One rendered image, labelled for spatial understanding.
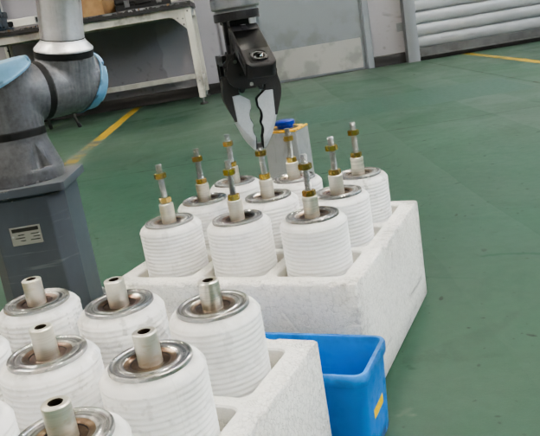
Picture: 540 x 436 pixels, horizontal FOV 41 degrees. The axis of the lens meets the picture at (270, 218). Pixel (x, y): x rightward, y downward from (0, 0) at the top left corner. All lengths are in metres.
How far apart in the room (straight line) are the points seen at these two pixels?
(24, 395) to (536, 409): 0.62
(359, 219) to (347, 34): 5.26
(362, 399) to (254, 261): 0.28
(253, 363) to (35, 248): 0.78
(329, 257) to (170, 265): 0.25
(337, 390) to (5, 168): 0.81
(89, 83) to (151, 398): 0.98
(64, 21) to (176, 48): 4.82
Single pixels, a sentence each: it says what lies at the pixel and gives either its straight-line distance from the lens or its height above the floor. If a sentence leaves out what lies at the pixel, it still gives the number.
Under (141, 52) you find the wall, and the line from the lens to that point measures 6.31.
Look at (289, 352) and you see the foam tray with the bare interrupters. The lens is 0.78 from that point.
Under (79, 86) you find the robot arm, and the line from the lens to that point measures 1.49.
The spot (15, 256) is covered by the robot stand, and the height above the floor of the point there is 0.17.
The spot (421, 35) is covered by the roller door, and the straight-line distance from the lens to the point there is 6.40.
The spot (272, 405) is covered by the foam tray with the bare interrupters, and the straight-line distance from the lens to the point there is 0.70.
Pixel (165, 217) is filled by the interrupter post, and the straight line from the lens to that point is 1.11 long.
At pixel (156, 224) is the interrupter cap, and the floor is 0.25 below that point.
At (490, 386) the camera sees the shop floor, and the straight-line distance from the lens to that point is 1.05.
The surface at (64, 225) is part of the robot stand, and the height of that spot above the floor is 0.21.
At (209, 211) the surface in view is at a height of 0.24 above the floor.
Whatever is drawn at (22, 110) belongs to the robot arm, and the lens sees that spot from 1.42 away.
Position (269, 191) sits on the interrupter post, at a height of 0.26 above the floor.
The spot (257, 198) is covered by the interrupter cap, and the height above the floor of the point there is 0.25.
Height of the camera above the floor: 0.52
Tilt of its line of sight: 15 degrees down
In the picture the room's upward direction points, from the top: 9 degrees counter-clockwise
